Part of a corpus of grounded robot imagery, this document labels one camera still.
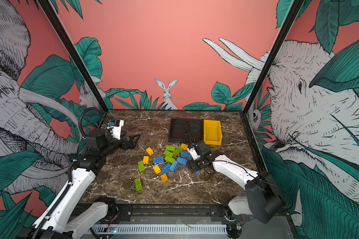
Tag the blue lego lower pair left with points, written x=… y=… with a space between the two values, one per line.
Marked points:
x=166 y=168

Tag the left black frame post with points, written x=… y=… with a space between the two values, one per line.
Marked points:
x=53 y=18

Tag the black bin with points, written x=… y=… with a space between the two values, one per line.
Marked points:
x=194 y=131
x=177 y=131

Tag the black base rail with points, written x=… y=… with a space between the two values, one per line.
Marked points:
x=121 y=212

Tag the white vented strip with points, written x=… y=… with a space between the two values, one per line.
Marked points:
x=156 y=229

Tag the yellow plastic bin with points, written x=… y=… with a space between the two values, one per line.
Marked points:
x=212 y=132

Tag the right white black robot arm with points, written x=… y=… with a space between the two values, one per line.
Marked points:
x=262 y=199

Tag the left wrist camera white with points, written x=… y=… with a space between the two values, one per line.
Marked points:
x=115 y=128

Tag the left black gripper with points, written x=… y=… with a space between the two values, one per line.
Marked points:
x=125 y=146

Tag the blue lego lower pair right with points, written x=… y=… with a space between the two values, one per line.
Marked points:
x=173 y=166

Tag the right black frame post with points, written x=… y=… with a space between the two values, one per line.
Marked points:
x=290 y=17

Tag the black frame post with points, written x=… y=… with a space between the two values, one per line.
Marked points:
x=290 y=17
x=53 y=18

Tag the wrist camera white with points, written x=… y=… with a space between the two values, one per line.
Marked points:
x=115 y=128
x=193 y=153

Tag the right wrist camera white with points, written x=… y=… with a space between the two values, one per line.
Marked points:
x=193 y=153

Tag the yellow lego small left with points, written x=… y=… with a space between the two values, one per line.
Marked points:
x=146 y=160

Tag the green lego top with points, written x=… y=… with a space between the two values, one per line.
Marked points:
x=177 y=151
x=170 y=148

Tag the blue lego pair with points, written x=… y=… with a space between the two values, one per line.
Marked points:
x=166 y=168
x=173 y=166

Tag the orange yellow lego front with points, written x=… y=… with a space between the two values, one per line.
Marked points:
x=164 y=178

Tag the green lego mid left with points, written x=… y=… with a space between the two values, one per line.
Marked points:
x=141 y=166

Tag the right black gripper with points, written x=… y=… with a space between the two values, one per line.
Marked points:
x=193 y=166

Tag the green lego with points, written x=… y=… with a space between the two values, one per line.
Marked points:
x=170 y=148
x=169 y=159
x=138 y=184
x=168 y=153
x=177 y=151

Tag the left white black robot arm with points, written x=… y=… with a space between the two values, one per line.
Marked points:
x=54 y=222

